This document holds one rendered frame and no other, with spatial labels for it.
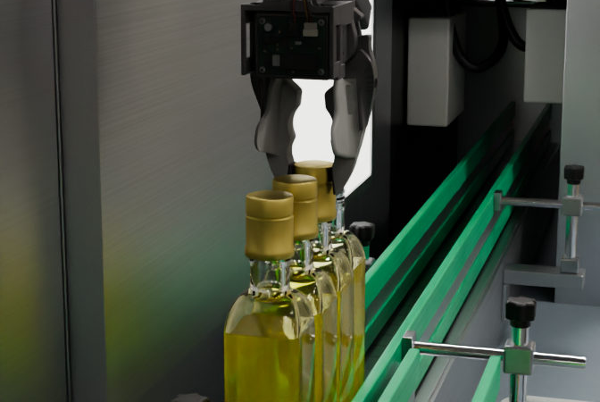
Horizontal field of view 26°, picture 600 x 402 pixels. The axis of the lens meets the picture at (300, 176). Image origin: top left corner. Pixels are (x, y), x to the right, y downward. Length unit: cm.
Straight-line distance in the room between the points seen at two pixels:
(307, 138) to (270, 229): 58
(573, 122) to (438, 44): 28
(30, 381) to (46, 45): 24
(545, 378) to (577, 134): 43
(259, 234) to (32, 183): 16
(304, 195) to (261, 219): 6
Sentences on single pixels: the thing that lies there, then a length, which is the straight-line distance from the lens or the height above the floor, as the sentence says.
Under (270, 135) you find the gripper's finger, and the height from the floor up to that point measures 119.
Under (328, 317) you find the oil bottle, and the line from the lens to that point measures 99.
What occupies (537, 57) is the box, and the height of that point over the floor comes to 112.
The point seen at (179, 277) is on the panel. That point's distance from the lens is 111.
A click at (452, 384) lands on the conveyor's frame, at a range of 144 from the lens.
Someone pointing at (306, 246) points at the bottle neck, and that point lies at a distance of 97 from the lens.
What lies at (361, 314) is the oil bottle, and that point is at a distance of 112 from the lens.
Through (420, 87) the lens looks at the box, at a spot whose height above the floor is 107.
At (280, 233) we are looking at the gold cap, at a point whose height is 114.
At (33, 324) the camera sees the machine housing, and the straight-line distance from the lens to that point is 93.
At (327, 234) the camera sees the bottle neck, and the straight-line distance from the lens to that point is 103.
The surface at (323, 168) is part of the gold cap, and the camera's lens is 101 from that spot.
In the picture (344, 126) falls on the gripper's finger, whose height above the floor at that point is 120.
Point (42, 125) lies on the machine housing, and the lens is 92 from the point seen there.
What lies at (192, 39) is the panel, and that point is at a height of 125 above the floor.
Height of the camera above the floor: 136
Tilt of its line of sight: 12 degrees down
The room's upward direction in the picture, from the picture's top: straight up
